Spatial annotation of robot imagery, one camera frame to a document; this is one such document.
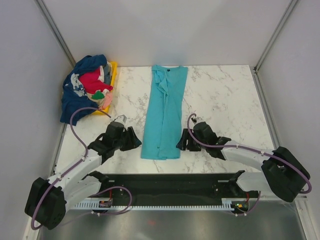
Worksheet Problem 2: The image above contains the navy blue printed t-shirt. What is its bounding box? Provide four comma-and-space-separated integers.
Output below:
60, 54, 107, 126

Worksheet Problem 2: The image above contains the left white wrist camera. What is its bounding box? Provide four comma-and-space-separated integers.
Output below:
111, 114, 128, 125

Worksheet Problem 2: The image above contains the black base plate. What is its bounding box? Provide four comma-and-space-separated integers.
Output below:
89, 171, 259, 206

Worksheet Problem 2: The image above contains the yellow plastic bin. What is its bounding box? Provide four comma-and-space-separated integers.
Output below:
91, 61, 118, 113

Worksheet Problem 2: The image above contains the left aluminium frame post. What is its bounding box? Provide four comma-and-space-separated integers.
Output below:
34, 0, 76, 66

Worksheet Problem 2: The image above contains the right aluminium frame post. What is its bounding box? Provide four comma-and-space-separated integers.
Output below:
252, 0, 300, 75

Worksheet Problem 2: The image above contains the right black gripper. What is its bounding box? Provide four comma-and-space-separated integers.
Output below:
175, 128, 208, 152

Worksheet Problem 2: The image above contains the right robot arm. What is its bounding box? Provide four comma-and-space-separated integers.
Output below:
176, 117, 312, 203

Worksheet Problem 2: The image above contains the teal t-shirt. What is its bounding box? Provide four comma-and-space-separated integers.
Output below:
140, 65, 188, 160

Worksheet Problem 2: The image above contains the aluminium frame post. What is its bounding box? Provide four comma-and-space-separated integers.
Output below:
252, 0, 300, 75
34, 0, 76, 66

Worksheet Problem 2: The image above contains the magenta red t-shirt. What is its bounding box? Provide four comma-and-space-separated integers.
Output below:
79, 68, 113, 95

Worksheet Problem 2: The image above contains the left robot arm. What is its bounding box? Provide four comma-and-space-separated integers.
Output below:
24, 120, 142, 230

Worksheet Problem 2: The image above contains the white slotted cable duct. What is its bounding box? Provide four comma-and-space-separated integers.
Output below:
71, 198, 235, 211

